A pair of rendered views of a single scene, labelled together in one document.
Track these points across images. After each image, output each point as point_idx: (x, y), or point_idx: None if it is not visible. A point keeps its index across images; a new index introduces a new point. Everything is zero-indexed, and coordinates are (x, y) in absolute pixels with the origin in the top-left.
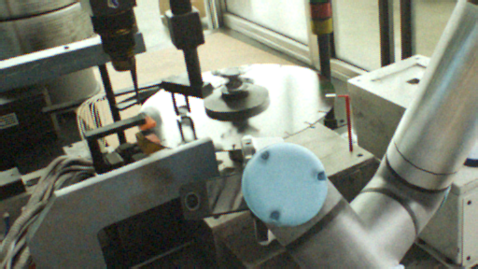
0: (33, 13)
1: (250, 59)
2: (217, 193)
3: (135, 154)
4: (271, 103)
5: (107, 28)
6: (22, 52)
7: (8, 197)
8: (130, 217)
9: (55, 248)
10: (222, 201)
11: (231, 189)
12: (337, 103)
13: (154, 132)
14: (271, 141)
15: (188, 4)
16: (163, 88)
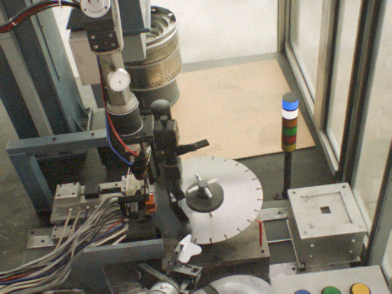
0: (140, 64)
1: (278, 100)
2: (147, 279)
3: (144, 208)
4: (220, 207)
5: (130, 165)
6: (132, 82)
7: (90, 198)
8: (131, 242)
9: (82, 267)
10: (149, 284)
11: (152, 282)
12: (305, 172)
13: (153, 204)
14: (194, 248)
15: (173, 162)
16: (164, 182)
